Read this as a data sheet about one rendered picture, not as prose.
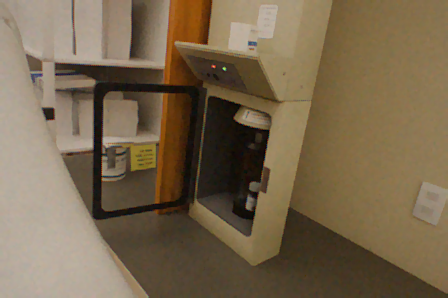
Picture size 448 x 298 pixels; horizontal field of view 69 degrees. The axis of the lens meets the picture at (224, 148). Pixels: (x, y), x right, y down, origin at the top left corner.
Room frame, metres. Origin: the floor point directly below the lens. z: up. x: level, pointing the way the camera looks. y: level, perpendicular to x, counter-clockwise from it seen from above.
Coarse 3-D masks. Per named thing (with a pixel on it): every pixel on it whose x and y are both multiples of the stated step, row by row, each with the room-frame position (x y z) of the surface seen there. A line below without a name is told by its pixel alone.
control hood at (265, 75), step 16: (192, 48) 0.87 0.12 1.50; (208, 48) 0.82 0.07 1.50; (224, 48) 0.79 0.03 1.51; (240, 64) 0.76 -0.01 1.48; (256, 64) 0.72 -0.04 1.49; (272, 64) 0.73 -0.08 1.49; (288, 64) 0.77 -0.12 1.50; (208, 80) 0.94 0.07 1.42; (256, 80) 0.76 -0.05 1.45; (272, 80) 0.74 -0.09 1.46; (272, 96) 0.76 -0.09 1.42
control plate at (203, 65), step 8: (192, 56) 0.90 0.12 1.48; (192, 64) 0.94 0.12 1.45; (200, 64) 0.90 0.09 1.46; (208, 64) 0.87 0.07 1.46; (216, 64) 0.84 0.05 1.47; (224, 64) 0.81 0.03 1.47; (232, 64) 0.79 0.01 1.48; (200, 72) 0.94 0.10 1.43; (208, 72) 0.90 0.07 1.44; (216, 72) 0.87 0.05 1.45; (224, 72) 0.84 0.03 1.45; (232, 72) 0.81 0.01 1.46; (216, 80) 0.90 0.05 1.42; (224, 80) 0.87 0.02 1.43; (232, 80) 0.84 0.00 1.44; (240, 80) 0.81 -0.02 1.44; (240, 88) 0.84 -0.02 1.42
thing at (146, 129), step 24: (120, 96) 0.85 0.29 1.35; (144, 96) 0.89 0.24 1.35; (168, 96) 0.93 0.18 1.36; (120, 120) 0.85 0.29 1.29; (144, 120) 0.89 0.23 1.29; (168, 120) 0.93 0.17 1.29; (120, 144) 0.85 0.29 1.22; (144, 144) 0.89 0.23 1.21; (168, 144) 0.94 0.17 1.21; (120, 168) 0.86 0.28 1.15; (144, 168) 0.90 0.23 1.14; (168, 168) 0.94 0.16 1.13; (120, 192) 0.86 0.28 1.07; (144, 192) 0.90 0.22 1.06; (168, 192) 0.95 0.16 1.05
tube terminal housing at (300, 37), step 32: (224, 0) 0.97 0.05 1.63; (256, 0) 0.88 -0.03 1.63; (288, 0) 0.81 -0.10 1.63; (320, 0) 0.82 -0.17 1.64; (224, 32) 0.96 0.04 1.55; (288, 32) 0.80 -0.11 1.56; (320, 32) 0.84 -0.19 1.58; (224, 96) 0.93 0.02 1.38; (256, 96) 0.85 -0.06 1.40; (288, 96) 0.78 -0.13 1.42; (288, 128) 0.80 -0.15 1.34; (288, 160) 0.82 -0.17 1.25; (288, 192) 0.84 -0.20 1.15; (224, 224) 0.88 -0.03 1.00; (256, 224) 0.79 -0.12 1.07; (256, 256) 0.78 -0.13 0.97
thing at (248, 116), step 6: (240, 108) 0.94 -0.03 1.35; (246, 108) 0.91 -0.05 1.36; (252, 108) 0.89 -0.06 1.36; (240, 114) 0.91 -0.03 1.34; (246, 114) 0.89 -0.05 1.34; (252, 114) 0.88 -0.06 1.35; (258, 114) 0.88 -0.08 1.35; (264, 114) 0.88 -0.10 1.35; (240, 120) 0.90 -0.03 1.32; (246, 120) 0.88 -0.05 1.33; (252, 120) 0.88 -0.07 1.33; (258, 120) 0.87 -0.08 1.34; (264, 120) 0.87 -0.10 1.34; (270, 120) 0.87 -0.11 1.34; (252, 126) 0.87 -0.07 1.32; (258, 126) 0.86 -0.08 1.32; (264, 126) 0.86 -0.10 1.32; (270, 126) 0.86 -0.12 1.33
